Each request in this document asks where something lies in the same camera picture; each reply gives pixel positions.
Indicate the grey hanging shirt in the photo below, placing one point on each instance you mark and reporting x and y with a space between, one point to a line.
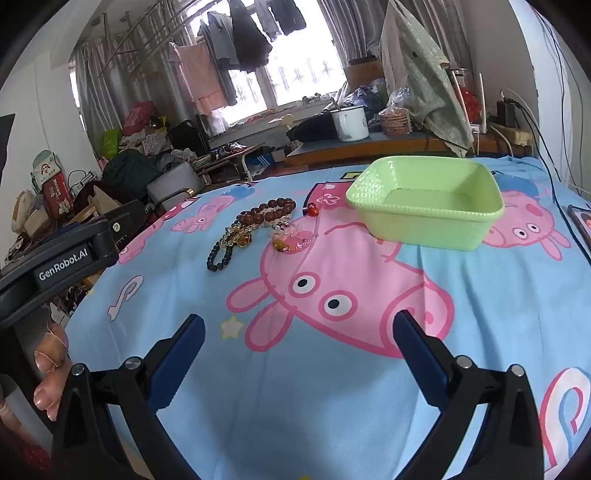
219 39

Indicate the red shopping bag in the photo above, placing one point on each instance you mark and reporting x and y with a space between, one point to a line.
138 117

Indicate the pig print blue bedsheet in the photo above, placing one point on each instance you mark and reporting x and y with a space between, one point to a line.
323 415

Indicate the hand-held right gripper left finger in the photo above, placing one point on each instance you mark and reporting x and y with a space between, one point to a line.
178 364

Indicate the small woven basket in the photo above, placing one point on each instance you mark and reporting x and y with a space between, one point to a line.
396 122

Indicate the red bead charm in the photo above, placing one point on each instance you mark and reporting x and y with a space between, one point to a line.
313 211

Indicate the red gift box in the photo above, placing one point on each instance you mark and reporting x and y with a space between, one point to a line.
57 191

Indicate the black smartphone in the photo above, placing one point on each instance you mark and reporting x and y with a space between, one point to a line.
582 226

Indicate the white enamel mug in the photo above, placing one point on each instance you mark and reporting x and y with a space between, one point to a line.
351 127

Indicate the black hanging garment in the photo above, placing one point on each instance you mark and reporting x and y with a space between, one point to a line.
288 16

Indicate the dark green bag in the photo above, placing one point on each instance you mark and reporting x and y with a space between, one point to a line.
129 170

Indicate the small folding table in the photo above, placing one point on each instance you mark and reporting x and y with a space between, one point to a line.
231 157

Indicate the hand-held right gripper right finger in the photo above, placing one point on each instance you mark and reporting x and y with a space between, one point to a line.
420 360

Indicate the red patterned clothing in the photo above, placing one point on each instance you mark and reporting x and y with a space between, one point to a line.
32 461

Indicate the black cloth bundle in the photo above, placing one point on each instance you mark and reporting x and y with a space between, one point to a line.
309 129

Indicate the person's left hand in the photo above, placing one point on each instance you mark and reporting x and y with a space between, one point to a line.
51 346

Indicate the cream power strip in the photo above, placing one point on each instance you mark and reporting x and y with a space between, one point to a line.
515 136

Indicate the bright green bag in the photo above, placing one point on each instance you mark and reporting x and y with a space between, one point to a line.
111 143

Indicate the black power adapter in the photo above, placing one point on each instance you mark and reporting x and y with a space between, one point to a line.
505 113

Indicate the wooden desk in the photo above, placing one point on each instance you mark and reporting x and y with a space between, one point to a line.
351 157

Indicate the pink hanging garment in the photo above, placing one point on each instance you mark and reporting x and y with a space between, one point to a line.
201 74

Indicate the grey curtain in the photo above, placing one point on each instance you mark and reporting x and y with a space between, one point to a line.
90 92
351 27

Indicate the green plastic basket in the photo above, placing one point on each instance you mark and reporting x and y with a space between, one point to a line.
415 217

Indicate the white and green box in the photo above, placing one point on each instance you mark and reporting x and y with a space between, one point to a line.
46 168

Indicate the glass jar red contents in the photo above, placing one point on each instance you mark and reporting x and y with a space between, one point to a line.
468 104

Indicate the cardboard box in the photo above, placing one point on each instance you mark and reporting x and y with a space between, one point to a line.
364 74

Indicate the amber pendant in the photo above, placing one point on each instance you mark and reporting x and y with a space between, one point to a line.
279 244

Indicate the dark hanging jacket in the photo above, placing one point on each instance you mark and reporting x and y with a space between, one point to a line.
249 41

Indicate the blue cloth pile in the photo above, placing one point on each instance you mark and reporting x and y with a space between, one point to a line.
364 99

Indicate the green floral cloth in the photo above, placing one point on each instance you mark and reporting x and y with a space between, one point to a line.
415 69

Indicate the white wifi router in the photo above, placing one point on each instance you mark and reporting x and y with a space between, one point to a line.
480 127

